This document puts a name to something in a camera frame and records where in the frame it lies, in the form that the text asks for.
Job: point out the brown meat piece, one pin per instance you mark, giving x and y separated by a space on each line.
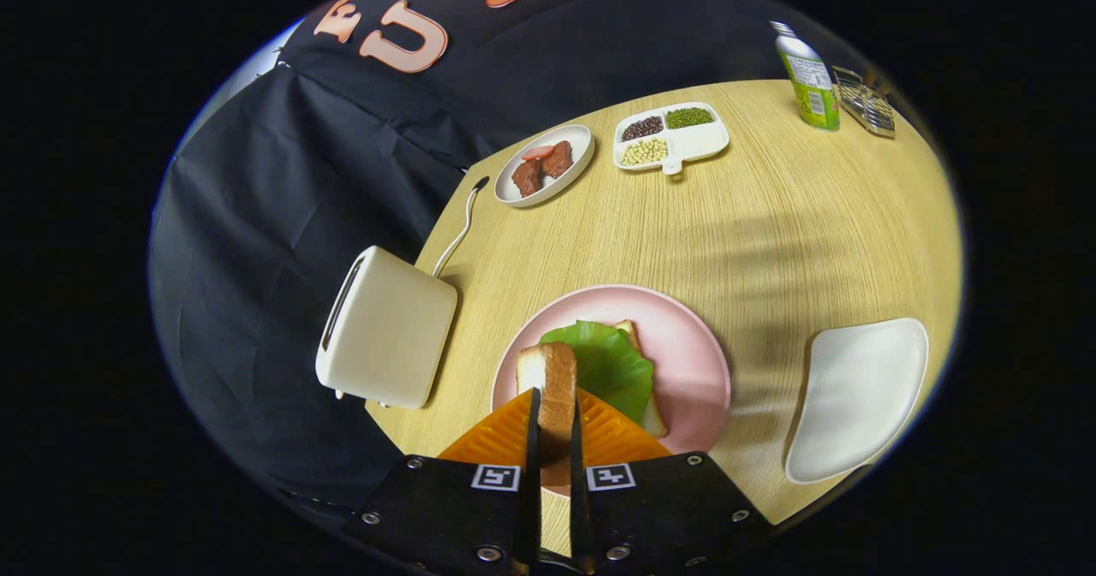
558 161
527 179

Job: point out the white divided dish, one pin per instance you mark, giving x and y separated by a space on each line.
698 141

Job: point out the bread slice under ham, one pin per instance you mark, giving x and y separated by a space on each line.
655 422

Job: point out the white round plate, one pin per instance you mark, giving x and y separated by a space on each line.
585 150

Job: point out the pile of green beans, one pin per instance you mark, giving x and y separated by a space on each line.
689 118

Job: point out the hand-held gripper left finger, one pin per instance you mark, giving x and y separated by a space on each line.
533 507

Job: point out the green drink bottle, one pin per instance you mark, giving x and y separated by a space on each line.
813 88

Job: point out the white rounded square plate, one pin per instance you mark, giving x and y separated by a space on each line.
856 396

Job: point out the black backdrop cloth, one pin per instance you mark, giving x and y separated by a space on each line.
300 174

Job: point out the white toaster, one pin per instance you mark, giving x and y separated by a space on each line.
394 328

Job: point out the green lettuce leaf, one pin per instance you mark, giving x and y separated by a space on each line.
608 362

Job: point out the toasted bread slice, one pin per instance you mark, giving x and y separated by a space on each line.
556 388

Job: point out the pile of red beans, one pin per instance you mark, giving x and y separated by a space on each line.
642 128

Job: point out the pink round plate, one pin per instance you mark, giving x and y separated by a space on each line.
685 345

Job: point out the red sausage slice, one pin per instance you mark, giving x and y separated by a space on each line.
538 152

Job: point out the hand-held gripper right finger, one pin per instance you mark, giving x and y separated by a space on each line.
580 516

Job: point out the pile of soybeans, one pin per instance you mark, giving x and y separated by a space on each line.
644 151

